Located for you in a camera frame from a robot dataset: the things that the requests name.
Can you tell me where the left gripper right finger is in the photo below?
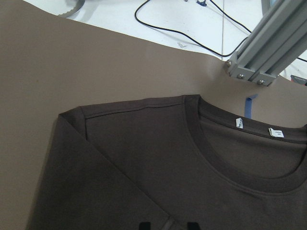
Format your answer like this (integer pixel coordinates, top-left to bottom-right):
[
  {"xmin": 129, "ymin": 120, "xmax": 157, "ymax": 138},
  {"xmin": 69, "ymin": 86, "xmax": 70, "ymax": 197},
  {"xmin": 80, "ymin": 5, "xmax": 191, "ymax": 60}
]
[{"xmin": 187, "ymin": 222, "xmax": 200, "ymax": 230}]

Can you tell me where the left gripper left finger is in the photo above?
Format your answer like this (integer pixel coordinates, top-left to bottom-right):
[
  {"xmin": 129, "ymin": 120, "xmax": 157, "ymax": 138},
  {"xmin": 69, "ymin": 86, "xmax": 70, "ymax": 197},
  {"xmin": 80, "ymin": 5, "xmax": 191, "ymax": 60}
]
[{"xmin": 139, "ymin": 222, "xmax": 151, "ymax": 230}]

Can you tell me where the brown t-shirt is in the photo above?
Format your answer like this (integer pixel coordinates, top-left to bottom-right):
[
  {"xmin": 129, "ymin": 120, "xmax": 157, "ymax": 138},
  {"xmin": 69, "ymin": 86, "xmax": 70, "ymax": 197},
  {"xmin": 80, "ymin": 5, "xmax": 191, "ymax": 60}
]
[{"xmin": 28, "ymin": 95, "xmax": 307, "ymax": 230}]

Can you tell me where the aluminium frame post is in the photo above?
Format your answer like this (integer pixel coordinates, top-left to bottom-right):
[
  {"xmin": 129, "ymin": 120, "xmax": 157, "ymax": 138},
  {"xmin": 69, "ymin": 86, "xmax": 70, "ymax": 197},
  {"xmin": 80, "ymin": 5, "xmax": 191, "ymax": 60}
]
[{"xmin": 226, "ymin": 0, "xmax": 307, "ymax": 86}]

